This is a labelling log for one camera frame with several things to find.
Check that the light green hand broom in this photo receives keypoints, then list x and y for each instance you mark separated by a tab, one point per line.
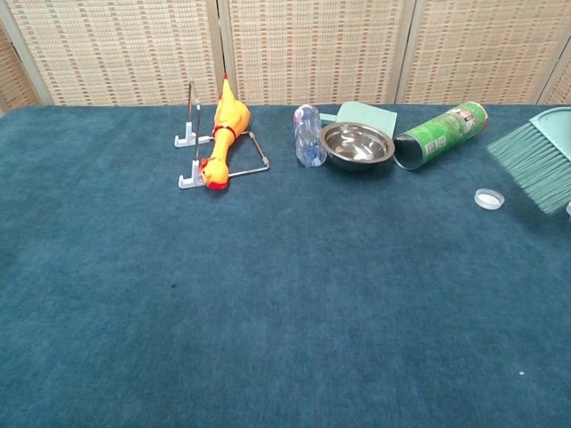
531	160

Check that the clear plastic water bottle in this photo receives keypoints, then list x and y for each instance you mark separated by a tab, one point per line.
308	134

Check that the stainless steel bowl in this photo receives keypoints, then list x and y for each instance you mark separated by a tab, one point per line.
357	149

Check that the blue felt table mat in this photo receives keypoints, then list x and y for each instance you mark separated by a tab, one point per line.
223	290

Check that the yellow rubber chicken toy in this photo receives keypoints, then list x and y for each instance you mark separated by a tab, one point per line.
225	134

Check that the light green dustpan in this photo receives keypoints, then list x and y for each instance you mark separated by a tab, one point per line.
370	113

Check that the woven bamboo screen panel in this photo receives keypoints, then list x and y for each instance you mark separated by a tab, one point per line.
312	49
13	80
120	49
482	49
562	84

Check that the green cylindrical chip can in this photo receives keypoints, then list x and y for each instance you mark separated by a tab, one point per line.
441	134

